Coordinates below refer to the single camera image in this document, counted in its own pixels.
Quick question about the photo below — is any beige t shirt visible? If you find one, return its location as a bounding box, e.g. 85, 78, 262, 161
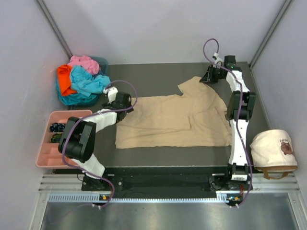
115, 77, 232, 149

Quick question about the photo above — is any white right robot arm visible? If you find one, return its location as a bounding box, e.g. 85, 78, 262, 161
200, 53, 256, 190

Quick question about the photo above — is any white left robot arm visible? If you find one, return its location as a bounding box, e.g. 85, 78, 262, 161
58, 92, 133, 190

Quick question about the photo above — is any cyan t shirt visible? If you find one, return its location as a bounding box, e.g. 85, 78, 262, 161
56, 66, 110, 106

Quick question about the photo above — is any pink t shirt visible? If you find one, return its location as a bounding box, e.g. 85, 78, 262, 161
68, 56, 100, 75

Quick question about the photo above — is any teal plastic basket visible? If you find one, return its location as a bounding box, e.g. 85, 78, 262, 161
56, 56, 110, 107

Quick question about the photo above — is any orange t shirt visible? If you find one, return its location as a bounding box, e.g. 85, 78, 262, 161
57, 65, 77, 96

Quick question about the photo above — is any dark patterned rolled item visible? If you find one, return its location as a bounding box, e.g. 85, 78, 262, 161
50, 133, 62, 143
49, 123, 65, 133

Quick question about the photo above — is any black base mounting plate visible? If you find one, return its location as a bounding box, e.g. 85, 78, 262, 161
81, 173, 231, 199

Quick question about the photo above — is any pink compartment tray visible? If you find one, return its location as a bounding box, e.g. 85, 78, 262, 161
36, 110, 92, 169

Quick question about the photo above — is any cream fabric storage bag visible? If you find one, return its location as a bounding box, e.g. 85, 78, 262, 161
250, 129, 298, 180

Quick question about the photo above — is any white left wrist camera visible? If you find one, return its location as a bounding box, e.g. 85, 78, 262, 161
103, 86, 118, 103

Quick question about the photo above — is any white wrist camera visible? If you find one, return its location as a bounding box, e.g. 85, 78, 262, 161
212, 53, 223, 65
103, 86, 118, 103

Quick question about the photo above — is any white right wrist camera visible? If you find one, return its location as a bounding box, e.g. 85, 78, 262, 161
212, 53, 223, 65

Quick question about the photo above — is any aluminium frame post right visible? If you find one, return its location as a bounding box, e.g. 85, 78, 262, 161
248, 0, 294, 69

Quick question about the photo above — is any aluminium frame post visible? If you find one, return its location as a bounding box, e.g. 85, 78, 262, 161
248, 0, 294, 69
34, 0, 72, 58

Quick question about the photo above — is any aluminium frame post left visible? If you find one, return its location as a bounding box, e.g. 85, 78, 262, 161
34, 0, 72, 58

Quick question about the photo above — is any slotted cable duct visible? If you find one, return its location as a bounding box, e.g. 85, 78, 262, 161
47, 193, 243, 204

